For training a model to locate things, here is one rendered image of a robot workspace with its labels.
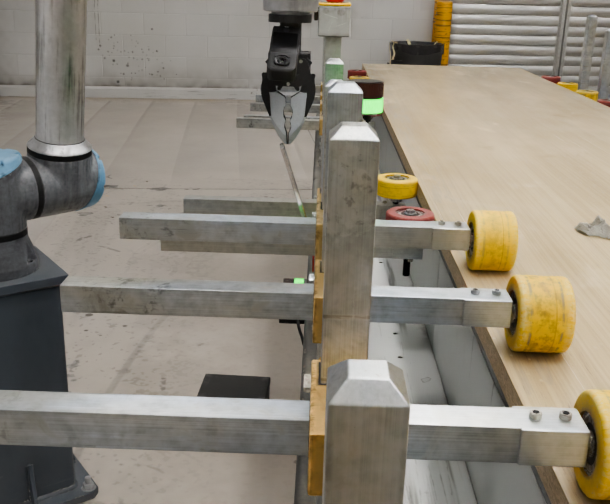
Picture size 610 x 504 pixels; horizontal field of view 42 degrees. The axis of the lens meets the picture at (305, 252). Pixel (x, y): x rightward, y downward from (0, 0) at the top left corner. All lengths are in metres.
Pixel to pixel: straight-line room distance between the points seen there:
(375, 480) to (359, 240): 0.25
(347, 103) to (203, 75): 8.33
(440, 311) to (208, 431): 0.32
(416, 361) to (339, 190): 0.93
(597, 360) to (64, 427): 0.53
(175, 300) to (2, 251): 1.14
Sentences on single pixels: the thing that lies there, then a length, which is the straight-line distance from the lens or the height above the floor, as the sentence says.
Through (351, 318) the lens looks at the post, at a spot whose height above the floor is 1.03.
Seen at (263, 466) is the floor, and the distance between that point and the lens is 2.28.
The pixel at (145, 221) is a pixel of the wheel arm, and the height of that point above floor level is 0.96.
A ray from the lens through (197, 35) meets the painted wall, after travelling 9.09.
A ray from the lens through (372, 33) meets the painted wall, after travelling 9.21.
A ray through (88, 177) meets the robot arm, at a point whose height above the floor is 0.80.
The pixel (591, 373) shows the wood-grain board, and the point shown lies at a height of 0.90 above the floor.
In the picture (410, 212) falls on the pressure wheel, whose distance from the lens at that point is 1.33.
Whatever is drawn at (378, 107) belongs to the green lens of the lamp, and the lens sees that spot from 1.31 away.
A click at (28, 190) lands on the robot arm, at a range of 1.94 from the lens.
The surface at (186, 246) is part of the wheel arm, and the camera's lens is 1.35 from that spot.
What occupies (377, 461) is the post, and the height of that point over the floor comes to 1.07.
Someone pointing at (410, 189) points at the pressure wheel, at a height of 0.89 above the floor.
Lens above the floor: 1.26
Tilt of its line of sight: 19 degrees down
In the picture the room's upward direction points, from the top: 2 degrees clockwise
